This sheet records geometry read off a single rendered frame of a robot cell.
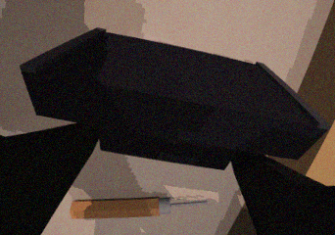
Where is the tan wooden floor panel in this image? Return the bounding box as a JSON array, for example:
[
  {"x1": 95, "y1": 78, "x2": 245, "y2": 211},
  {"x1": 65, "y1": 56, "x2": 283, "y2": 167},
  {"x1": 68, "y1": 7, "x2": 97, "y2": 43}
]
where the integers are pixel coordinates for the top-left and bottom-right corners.
[{"x1": 227, "y1": 0, "x2": 335, "y2": 235}]

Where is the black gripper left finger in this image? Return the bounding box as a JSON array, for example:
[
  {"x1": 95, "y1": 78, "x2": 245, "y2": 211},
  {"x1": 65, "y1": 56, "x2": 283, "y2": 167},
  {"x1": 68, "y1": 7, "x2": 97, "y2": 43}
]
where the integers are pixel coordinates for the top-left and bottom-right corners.
[{"x1": 0, "y1": 123, "x2": 99, "y2": 235}]

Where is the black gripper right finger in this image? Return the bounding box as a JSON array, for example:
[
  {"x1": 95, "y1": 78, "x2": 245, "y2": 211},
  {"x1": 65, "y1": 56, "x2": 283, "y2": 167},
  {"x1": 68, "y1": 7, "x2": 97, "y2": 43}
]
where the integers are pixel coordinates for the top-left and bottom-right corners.
[{"x1": 231, "y1": 151, "x2": 335, "y2": 235}]

